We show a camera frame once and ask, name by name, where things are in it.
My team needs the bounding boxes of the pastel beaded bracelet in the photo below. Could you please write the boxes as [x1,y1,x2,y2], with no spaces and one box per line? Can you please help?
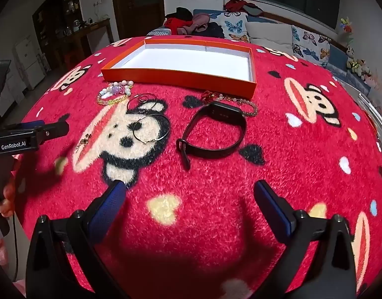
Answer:
[99,80,134,98]

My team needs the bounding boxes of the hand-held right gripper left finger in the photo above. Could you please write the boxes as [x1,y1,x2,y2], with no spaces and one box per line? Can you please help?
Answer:
[26,179,127,299]

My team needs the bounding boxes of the plush toys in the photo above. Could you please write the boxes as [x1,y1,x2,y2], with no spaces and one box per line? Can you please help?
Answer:
[344,45,374,80]

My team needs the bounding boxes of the gold dangling earring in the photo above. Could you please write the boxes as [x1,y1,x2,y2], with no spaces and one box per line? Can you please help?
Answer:
[76,133,93,148]

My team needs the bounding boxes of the person's left hand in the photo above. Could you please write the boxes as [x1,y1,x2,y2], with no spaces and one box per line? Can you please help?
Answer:
[0,159,20,219]

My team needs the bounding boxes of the colourful toy flower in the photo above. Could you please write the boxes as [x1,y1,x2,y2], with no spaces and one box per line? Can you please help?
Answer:
[340,16,355,45]

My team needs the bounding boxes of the wooden desk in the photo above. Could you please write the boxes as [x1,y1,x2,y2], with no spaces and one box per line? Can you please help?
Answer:
[58,18,114,64]

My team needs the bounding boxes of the black smart band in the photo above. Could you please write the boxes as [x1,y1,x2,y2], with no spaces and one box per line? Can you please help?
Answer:
[176,101,247,172]

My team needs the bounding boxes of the white appliance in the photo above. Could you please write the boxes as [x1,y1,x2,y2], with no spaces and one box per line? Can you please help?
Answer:
[13,35,46,88]

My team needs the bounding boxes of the yellow-green beaded bracelet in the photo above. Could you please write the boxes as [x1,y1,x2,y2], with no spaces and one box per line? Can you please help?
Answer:
[96,95,131,107]

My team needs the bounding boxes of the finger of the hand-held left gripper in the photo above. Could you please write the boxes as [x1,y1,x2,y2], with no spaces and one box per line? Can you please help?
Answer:
[4,120,70,145]

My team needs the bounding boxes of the pile of clothes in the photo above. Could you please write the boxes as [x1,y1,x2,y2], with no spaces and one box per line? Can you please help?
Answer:
[164,6,225,38]

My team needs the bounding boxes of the orange shallow box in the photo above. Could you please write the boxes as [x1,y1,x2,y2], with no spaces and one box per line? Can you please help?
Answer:
[100,36,257,99]

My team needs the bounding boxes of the blue sofa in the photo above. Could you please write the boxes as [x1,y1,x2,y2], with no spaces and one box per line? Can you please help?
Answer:
[146,8,382,100]

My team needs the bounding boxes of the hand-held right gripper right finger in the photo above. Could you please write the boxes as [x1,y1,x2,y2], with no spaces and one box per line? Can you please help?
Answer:
[253,180,356,299]

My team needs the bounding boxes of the large thin hoop bangle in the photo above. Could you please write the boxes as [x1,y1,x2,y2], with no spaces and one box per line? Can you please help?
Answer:
[133,114,172,145]

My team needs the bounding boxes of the red garment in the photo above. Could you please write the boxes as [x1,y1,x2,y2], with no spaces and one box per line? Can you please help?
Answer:
[224,0,264,15]

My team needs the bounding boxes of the medium thin hoop bangle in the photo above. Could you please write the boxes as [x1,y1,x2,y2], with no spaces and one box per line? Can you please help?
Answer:
[127,95,164,113]

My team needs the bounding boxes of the dark display cabinet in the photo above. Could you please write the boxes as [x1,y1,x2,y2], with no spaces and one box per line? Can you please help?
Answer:
[32,0,87,71]

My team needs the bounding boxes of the dark wooden door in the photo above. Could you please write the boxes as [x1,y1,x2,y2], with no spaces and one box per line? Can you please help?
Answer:
[110,0,165,39]

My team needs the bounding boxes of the red monkey printed blanket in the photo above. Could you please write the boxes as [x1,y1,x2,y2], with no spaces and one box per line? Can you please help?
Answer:
[15,36,382,299]

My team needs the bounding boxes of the beige cushion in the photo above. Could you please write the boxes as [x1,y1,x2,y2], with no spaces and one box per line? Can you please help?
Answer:
[245,21,295,51]

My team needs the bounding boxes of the butterfly print pillow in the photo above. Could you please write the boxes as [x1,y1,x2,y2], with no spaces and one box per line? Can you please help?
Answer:
[291,25,332,67]
[220,11,250,43]

